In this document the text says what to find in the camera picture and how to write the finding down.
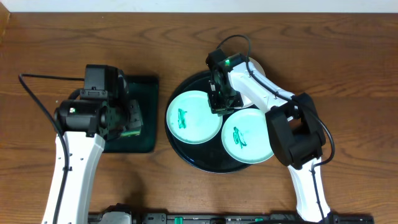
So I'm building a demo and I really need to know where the white plate back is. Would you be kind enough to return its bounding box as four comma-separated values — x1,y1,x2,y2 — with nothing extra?
241,57,265,108

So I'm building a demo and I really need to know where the white plate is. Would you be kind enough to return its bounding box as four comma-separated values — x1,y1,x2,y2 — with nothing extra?
166,90,223,144
221,108,274,164
241,57,265,108

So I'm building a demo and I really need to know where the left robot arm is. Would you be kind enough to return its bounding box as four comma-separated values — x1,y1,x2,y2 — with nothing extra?
42,64,143,223

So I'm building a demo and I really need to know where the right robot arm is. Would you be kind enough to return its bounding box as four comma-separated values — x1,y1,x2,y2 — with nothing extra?
206,48,332,223

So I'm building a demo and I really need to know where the rectangular black sponge tray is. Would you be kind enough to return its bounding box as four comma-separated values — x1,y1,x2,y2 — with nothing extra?
103,76,159,153

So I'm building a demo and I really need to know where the round black tray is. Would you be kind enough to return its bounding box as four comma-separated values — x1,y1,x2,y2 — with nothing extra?
165,71,258,173

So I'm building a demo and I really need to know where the right black cable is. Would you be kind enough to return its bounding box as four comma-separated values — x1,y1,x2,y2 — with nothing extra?
216,34,336,224

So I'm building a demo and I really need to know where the black cable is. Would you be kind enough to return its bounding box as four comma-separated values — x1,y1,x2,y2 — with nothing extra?
17,73,85,224
216,34,336,224

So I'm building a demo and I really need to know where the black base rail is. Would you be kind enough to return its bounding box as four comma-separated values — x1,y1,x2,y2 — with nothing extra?
88,203,376,224

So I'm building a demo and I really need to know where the left black cable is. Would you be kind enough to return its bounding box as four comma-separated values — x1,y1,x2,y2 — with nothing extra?
17,73,85,224

